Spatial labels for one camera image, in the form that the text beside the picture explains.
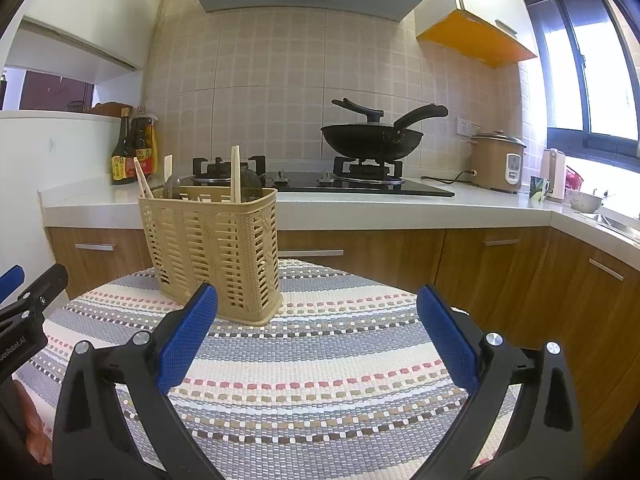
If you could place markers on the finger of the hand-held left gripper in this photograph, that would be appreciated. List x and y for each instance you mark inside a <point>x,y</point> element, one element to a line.
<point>42,287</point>
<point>12,282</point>

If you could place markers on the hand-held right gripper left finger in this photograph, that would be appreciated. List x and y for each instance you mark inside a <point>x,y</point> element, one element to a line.
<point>190,340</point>

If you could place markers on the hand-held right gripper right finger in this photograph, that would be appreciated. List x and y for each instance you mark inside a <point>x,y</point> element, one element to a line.
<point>445,340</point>

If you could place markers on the beige plastic utensil basket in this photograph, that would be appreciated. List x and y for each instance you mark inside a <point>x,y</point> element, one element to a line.
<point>225,260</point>

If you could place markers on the person's left hand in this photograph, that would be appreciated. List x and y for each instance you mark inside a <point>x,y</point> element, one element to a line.
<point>35,425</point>

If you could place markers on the striped woven mat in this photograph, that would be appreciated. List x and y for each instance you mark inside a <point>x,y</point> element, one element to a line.
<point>310,360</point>

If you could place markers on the dark bottle with yellow label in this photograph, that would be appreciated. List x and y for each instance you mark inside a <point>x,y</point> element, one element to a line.
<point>122,155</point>

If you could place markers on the white kitchen countertop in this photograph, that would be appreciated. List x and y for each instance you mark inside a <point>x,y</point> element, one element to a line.
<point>350,210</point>

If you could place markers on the black glass gas stove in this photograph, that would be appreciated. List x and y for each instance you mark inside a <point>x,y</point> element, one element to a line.
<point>375,187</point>

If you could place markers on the black burner grate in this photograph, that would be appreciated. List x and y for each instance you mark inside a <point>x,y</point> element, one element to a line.
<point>367,167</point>
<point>220,170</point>

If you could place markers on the bottle with orange label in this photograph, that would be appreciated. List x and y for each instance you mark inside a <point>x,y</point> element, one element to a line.
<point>146,145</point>

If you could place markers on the patterned cup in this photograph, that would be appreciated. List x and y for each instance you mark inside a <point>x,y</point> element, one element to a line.
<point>539,187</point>

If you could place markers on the tan rice cooker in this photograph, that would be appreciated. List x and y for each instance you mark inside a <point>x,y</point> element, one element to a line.
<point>495,162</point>

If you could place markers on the dark red door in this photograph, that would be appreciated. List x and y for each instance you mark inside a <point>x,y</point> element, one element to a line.
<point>50,92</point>

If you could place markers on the white bowl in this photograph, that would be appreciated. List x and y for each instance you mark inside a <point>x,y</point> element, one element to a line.
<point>586,201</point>

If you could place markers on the pink white kettle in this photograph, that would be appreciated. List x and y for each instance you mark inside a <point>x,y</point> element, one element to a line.
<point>555,175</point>

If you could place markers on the steel sink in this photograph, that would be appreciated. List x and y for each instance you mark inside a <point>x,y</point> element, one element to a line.
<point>615,225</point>

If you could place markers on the red container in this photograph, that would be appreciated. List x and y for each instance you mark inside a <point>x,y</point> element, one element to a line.
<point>575,177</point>

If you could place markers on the black wok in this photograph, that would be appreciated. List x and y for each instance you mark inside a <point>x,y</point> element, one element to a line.
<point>370,142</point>

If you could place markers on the black wok lid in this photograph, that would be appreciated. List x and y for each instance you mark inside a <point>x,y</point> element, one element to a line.
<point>362,109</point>

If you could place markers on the dark framed window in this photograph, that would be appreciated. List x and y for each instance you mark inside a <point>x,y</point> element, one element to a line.
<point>590,60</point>

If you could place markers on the white wall socket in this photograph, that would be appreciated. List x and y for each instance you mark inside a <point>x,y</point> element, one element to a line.
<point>468,126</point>

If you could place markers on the white orange wall cabinet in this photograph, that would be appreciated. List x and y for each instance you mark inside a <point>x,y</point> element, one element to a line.
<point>480,15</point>

